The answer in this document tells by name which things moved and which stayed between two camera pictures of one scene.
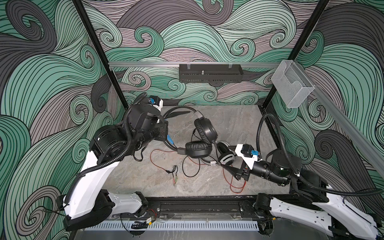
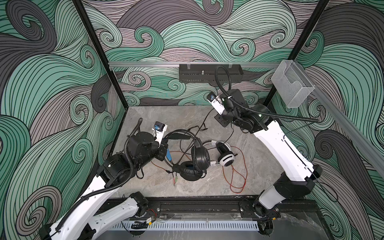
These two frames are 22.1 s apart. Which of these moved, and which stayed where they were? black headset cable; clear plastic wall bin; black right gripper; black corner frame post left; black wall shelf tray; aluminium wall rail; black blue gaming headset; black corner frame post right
Moved: black right gripper; black headset cable; black blue gaming headset
Stayed: black corner frame post right; black corner frame post left; clear plastic wall bin; aluminium wall rail; black wall shelf tray
